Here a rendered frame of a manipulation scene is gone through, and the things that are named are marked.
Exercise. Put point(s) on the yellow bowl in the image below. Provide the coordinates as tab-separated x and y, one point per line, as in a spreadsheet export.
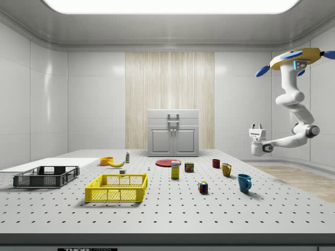
104	161

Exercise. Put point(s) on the red mug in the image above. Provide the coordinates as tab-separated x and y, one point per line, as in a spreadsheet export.
215	163

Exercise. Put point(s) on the yellow mug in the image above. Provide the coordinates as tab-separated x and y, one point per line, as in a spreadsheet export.
225	170

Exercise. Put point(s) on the flat-sided can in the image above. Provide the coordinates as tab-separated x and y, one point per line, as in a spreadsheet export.
189	167

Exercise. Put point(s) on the yellow box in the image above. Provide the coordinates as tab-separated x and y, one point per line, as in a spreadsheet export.
175	171

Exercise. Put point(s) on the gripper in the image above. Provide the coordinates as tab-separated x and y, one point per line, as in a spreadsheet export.
257	134

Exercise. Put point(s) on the drone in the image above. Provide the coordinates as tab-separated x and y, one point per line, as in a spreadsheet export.
295	56

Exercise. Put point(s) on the white cabinet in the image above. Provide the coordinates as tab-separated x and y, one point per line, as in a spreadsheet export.
172	136

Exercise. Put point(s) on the dark grey basket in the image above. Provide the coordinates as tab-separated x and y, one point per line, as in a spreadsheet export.
39	180

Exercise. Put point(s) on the white board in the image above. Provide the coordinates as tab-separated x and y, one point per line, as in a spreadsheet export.
57	162

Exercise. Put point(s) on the yellow basket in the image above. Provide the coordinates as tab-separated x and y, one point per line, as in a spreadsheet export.
115	194

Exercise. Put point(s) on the red plate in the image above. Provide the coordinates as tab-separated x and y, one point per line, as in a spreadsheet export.
165	163

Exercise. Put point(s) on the yellow banana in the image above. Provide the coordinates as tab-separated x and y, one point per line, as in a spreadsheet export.
115	165

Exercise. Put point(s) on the blue mug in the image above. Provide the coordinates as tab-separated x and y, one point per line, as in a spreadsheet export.
243	183

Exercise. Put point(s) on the small white bottle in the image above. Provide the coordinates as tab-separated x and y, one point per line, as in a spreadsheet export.
127	157

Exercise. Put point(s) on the puzzle cube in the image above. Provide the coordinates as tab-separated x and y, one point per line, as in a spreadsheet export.
203	187

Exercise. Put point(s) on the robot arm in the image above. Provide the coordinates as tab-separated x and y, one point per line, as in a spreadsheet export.
289	81

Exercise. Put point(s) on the grey cube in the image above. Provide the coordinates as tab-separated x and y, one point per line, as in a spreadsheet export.
122	172

